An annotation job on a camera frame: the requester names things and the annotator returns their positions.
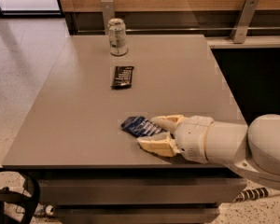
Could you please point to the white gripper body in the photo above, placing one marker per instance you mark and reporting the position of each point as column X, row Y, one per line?
column 193, row 137

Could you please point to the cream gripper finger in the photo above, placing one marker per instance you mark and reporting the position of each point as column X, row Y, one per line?
column 169, row 123
column 162, row 144

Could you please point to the blue rxbar blueberry wrapper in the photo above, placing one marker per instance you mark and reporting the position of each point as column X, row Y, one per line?
column 140, row 126

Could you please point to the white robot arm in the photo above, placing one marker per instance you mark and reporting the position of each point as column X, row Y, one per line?
column 251, row 151

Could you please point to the black snack bar wrapper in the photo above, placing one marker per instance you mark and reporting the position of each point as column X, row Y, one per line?
column 123, row 77

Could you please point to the grey table with drawers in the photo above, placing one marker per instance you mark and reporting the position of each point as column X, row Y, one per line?
column 92, row 171

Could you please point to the white green soda can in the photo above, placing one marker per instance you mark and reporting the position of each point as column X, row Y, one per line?
column 117, row 37

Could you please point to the black chair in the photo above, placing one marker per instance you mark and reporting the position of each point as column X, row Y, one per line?
column 29, row 204

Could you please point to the right metal rail bracket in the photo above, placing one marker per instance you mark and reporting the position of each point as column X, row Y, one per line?
column 239, row 31

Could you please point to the metal rail bracket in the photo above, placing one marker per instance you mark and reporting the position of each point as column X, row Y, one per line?
column 108, row 12
column 239, row 31

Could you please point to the left metal rail bracket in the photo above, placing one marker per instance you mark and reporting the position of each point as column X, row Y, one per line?
column 108, row 12

